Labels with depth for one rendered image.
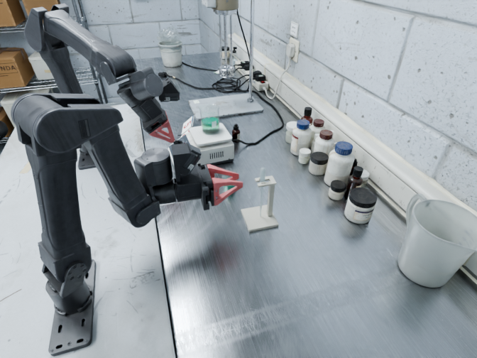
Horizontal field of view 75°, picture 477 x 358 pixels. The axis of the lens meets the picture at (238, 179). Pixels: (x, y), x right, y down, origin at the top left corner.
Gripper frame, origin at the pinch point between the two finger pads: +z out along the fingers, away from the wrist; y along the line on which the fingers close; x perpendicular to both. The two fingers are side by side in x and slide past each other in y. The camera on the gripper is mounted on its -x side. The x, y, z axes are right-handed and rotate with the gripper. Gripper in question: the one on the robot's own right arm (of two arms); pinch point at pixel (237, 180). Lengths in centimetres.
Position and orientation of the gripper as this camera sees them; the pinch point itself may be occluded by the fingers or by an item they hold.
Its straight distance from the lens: 74.0
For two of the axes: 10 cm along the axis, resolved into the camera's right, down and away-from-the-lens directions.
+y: -2.7, -5.7, 7.8
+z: 9.6, -1.5, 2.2
